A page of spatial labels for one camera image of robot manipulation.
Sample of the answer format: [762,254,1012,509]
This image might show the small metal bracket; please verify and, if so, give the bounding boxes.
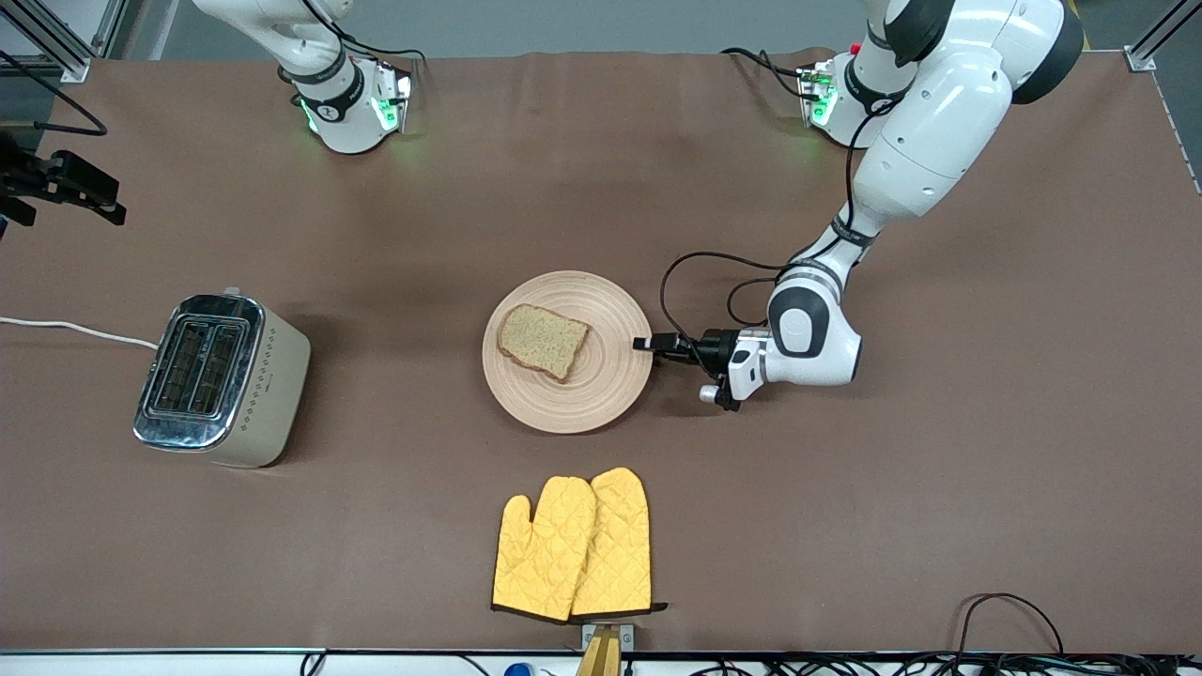
[580,623,636,653]

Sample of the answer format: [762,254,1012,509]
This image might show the white toaster power cord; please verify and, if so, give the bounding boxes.
[0,316,159,350]

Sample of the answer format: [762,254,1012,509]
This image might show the white table edge rail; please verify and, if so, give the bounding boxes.
[0,650,1202,676]

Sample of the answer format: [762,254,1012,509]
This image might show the black left arm base cable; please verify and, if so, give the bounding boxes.
[721,47,810,100]

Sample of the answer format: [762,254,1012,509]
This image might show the black cable bundle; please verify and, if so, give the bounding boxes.
[695,652,1202,676]

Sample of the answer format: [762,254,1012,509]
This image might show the black right arm base cable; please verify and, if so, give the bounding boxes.
[296,0,425,71]

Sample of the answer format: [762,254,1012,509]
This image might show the round wooden plate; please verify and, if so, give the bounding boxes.
[482,270,655,435]

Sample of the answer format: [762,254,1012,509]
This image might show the black arm base cable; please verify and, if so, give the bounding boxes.
[296,0,425,71]
[721,47,810,100]

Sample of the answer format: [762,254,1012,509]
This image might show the black looped cable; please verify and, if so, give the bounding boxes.
[953,592,1065,658]

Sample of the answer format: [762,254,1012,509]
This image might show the yellow quilted oven mitt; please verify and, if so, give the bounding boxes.
[492,476,598,623]
[571,467,670,618]

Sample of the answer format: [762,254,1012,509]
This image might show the brown toast slice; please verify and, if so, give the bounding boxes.
[496,303,592,383]

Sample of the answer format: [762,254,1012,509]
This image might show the cream chrome two-slot toaster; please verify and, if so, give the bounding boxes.
[132,288,312,469]

